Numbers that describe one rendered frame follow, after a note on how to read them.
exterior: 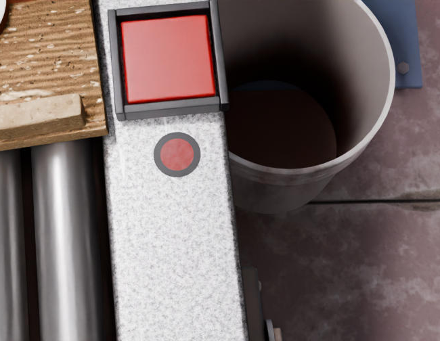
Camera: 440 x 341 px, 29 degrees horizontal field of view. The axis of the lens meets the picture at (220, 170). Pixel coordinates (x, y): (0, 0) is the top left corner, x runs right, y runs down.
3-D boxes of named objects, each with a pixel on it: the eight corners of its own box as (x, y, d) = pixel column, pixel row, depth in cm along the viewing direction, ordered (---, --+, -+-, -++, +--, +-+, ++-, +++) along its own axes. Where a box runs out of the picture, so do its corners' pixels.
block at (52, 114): (85, 104, 56) (79, 89, 53) (89, 130, 55) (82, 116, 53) (-5, 118, 55) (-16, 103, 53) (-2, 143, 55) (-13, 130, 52)
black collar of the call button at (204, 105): (217, 9, 60) (217, -2, 58) (229, 111, 58) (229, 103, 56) (109, 19, 60) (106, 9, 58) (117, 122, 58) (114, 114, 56)
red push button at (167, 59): (207, 21, 60) (207, 12, 58) (216, 101, 58) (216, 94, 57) (122, 28, 59) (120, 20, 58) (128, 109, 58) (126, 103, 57)
